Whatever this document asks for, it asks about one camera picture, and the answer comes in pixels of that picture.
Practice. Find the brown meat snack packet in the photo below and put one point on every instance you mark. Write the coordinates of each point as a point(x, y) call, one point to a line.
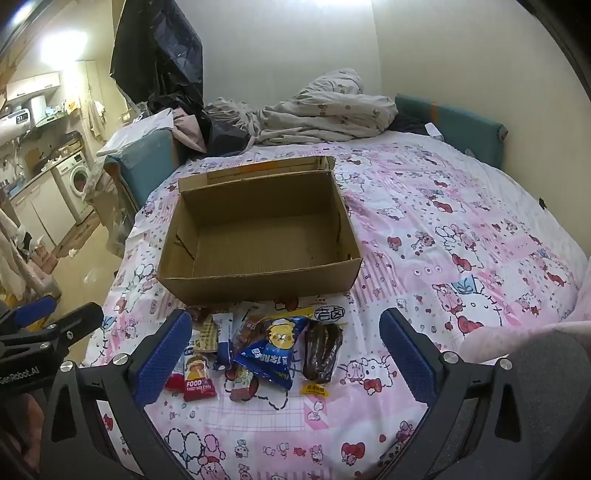
point(244, 332)

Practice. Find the white base cabinet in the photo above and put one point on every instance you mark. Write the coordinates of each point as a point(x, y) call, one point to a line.
point(41, 212)

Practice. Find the white washing machine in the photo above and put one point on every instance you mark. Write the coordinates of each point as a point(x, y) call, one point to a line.
point(76, 180)

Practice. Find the hanging white towel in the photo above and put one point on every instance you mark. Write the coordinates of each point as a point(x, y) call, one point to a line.
point(97, 117)

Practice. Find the beige hanging cloth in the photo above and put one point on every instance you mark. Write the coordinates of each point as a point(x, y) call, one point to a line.
point(11, 258)

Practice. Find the cartoon print bedsheet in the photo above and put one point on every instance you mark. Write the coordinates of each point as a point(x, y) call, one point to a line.
point(438, 240)

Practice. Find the grey cloth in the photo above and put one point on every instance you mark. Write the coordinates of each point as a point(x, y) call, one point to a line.
point(563, 392)

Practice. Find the brown cardboard box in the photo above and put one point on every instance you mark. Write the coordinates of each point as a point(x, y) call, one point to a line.
point(258, 240)

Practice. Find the white wall cabinet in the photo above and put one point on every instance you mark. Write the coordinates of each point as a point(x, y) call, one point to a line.
point(37, 85)

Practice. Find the white plastic mailer bag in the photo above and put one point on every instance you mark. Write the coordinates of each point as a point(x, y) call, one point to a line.
point(134, 134)

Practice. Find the pale pink cloth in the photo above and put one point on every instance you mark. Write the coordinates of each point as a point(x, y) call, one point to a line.
point(489, 344)

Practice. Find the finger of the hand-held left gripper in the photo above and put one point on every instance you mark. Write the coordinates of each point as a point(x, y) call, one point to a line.
point(69, 327)
point(32, 311)

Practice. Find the red snack packet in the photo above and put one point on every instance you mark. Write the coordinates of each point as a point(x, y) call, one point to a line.
point(174, 382)

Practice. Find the black plastic sheet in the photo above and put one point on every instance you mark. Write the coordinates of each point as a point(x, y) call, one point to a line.
point(157, 50)

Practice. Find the beige wafer packet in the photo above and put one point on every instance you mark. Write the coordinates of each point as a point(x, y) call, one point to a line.
point(205, 334)

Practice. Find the small white object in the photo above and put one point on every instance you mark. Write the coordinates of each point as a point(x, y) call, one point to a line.
point(434, 130)

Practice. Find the white water heater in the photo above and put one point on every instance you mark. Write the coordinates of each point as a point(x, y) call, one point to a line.
point(14, 124)

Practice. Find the white paper roll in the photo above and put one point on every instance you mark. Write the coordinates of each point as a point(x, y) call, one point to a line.
point(38, 110)

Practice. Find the blue chair with cover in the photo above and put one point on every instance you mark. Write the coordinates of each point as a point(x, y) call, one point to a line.
point(147, 161)

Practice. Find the grey printed quilt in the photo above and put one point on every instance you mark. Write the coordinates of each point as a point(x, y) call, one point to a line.
point(323, 115)

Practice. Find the small brown snack packet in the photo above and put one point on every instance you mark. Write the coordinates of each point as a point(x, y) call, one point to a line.
point(201, 315)

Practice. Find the teal padded bed board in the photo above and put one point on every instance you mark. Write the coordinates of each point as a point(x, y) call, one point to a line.
point(461, 129)

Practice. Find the white red rice cake packet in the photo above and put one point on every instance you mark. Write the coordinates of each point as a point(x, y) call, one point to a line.
point(198, 385)

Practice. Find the blue puffed chips bag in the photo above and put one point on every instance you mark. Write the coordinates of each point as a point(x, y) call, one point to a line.
point(277, 355)

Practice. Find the white and blue snack packet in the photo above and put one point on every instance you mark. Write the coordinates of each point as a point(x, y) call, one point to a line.
point(223, 344)

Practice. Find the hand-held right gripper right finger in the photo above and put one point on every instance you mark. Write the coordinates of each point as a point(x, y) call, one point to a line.
point(408, 357)

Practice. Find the dark braised snack packet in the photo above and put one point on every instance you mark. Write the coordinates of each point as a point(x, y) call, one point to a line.
point(323, 350)

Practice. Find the clear plastic bag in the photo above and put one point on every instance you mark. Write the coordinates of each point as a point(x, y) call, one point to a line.
point(115, 230)

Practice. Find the maroon snack packet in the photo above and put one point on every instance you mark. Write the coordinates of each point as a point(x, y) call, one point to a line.
point(242, 390)

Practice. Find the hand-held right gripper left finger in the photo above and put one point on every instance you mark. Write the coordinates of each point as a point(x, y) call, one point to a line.
point(164, 357)

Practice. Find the black plastic bag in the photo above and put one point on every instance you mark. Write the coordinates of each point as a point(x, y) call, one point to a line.
point(226, 134)

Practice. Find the dark cloth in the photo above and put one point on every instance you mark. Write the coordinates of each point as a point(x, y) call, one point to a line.
point(411, 125)

